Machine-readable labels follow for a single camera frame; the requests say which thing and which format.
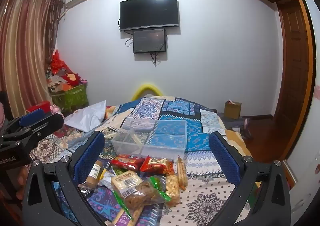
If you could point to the wooden door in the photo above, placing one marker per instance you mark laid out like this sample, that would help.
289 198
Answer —
292 78

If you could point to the pink plush toy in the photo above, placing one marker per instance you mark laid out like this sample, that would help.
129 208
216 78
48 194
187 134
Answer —
55 109

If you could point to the white plastic bag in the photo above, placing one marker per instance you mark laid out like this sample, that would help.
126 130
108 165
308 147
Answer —
86 116

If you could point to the beige cake packet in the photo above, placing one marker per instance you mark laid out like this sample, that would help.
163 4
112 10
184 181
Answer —
126 181

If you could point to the tan fleece blanket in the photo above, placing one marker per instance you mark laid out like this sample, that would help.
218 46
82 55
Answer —
237 139

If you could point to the pink slipper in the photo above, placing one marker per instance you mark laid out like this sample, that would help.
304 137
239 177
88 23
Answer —
246 123

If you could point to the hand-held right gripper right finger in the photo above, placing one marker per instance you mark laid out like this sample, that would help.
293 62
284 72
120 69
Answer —
225 159

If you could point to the cardboard box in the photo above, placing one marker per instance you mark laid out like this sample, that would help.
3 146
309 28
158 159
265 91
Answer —
232 110

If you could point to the striped brown curtain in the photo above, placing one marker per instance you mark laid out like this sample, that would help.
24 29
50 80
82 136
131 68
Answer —
25 48

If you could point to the red and yellow snack packet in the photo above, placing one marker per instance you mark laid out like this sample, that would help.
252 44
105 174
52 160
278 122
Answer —
156 166

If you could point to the red plush toy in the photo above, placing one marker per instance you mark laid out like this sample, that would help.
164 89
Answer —
71 78

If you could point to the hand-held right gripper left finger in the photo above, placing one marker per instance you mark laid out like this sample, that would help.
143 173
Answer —
88 158

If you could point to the person's left hand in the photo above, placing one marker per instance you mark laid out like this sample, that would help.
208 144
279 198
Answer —
21 181

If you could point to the small black monitor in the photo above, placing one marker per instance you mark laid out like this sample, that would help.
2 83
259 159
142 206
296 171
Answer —
149 40

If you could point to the green storage box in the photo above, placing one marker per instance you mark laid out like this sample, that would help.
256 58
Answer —
72 97

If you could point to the clear peanut packet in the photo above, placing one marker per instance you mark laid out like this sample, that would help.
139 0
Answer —
172 188

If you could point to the brown fried twist packet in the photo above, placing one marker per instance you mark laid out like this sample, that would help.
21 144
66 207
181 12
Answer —
142 196

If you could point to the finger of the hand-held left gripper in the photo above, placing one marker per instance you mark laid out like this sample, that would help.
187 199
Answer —
31 117
51 122

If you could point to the red box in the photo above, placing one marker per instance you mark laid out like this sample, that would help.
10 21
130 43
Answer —
38 106

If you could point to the yellow foam arch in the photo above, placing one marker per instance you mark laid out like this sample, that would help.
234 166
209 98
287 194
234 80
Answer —
146 88

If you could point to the clear divided plastic container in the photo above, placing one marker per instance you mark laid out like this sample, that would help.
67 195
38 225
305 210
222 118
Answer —
160 138

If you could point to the red paper decoration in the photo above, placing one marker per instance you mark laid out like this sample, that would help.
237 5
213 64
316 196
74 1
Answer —
57 63

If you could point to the black wall television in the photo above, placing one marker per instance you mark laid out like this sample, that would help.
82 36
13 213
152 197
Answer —
148 13

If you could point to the clear biscuit stick packet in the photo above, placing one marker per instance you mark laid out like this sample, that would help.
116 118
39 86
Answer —
181 172

